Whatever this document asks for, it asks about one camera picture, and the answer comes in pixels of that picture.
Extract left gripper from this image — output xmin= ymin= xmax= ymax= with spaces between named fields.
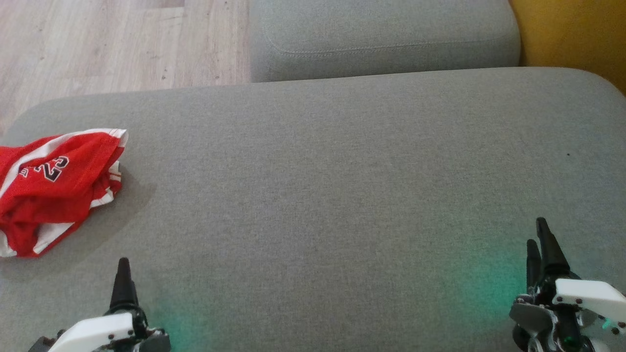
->
xmin=28 ymin=258 xmax=171 ymax=352

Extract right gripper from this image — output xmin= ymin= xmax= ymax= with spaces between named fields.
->
xmin=509 ymin=218 xmax=626 ymax=352

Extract red mesh basketball shorts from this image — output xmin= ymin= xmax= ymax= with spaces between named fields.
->
xmin=0 ymin=128 xmax=129 ymax=258

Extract grey ottoman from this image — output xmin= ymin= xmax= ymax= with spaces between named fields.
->
xmin=0 ymin=67 xmax=626 ymax=352

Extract grey seamed sofa cushion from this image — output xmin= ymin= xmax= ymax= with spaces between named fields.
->
xmin=249 ymin=0 xmax=521 ymax=83

